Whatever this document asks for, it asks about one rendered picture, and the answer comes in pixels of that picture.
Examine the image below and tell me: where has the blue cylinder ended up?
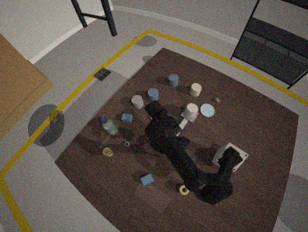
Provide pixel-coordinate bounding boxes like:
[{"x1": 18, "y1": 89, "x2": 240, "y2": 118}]
[
  {"x1": 148, "y1": 88, "x2": 159, "y2": 102},
  {"x1": 169, "y1": 74, "x2": 178, "y2": 87}
]

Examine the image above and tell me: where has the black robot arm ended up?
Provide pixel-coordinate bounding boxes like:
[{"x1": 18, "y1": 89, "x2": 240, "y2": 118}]
[{"x1": 144, "y1": 100, "x2": 243, "y2": 205}]

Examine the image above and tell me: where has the small blue block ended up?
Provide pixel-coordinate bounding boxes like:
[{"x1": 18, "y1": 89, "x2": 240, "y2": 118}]
[
  {"x1": 140, "y1": 174, "x2": 154, "y2": 186},
  {"x1": 121, "y1": 114, "x2": 132, "y2": 123}
]

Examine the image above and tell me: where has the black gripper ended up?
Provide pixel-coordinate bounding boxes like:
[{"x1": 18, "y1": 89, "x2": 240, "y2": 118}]
[{"x1": 175, "y1": 136, "x2": 191, "y2": 151}]

